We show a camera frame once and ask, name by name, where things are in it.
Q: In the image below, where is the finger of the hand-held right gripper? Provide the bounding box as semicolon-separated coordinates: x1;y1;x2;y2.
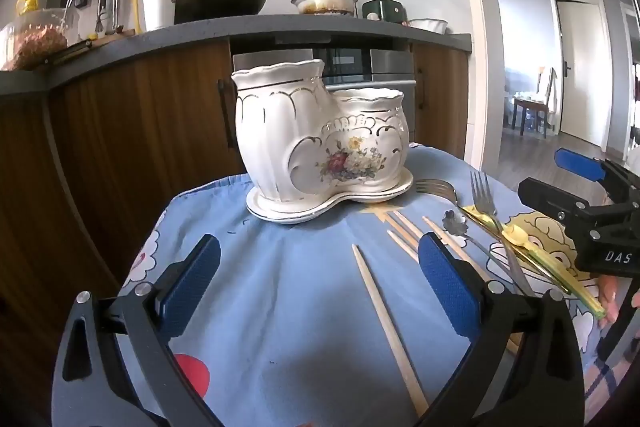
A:
517;177;613;234
555;148;640;206

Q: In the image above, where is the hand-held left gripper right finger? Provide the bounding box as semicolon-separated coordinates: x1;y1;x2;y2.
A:
415;232;586;427

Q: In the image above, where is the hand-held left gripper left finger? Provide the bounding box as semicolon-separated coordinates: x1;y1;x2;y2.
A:
52;234;221;427

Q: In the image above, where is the wooden chopstick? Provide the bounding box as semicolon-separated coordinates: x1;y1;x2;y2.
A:
387;230;420;264
352;244;429;419
383;212;422;254
423;216;492;282

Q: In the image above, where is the yellow-green plastic utensil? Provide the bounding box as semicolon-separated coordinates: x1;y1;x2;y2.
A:
520;247;607;320

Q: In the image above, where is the silver fork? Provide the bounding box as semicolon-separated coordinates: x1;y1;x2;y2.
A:
470;171;535;297

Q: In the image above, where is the white floral ceramic utensil holder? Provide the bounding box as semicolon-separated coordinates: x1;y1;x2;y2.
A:
231;59;412;208

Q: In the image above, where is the person's right hand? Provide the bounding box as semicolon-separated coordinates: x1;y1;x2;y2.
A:
599;276;625;324

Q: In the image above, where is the flower-shaped silver spoon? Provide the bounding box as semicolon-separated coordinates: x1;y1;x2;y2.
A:
442;209;507;269

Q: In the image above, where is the wooden chair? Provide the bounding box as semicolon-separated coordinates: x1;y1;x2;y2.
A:
511;67;559;138

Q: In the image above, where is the blue cartoon printed tablecloth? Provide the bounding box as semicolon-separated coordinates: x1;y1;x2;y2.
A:
120;142;632;427

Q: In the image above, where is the white room door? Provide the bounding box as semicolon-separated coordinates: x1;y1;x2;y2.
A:
554;0;614;148

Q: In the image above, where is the person's plaid clothed leg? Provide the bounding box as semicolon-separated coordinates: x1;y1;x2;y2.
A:
582;342;633;413

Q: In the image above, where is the narrow wooden cabinet door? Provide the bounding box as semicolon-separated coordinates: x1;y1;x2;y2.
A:
412;42;469;148

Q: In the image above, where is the wooden kitchen cabinet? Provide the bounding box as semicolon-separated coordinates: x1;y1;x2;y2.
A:
0;39;251;358

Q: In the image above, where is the white bowl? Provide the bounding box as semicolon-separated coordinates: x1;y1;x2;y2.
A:
407;18;449;34

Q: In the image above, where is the stainless built-in oven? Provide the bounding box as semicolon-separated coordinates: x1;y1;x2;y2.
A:
231;48;417;144

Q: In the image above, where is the small green appliance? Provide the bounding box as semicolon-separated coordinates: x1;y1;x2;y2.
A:
362;0;407;24

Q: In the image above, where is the white lidded mug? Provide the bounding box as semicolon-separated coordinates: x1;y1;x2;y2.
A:
141;0;179;32

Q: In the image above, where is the plastic food container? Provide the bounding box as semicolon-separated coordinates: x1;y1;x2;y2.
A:
0;7;69;71

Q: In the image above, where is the clay casserole pot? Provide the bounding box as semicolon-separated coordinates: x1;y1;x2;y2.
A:
291;0;360;17

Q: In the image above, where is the gold-handled fork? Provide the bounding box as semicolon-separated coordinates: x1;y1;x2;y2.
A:
415;178;506;233

